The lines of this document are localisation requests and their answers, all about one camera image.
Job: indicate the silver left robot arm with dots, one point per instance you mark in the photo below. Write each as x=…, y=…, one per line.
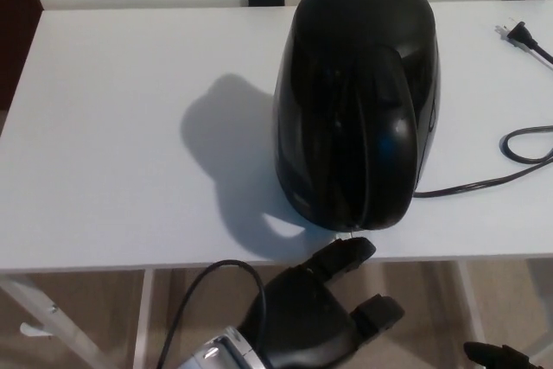
x=220, y=351

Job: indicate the white table leg hook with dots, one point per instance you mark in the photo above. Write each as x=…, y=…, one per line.
x=32, y=329

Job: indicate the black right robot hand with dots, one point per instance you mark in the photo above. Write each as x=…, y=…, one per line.
x=497, y=356

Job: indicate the black electric kettle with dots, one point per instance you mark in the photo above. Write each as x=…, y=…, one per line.
x=358, y=84

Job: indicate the clear kettle switch lever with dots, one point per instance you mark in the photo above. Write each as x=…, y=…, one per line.
x=343, y=235

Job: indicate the white metal-legged table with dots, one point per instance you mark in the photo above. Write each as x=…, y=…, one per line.
x=129, y=105

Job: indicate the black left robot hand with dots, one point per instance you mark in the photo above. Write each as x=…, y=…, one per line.
x=298, y=313

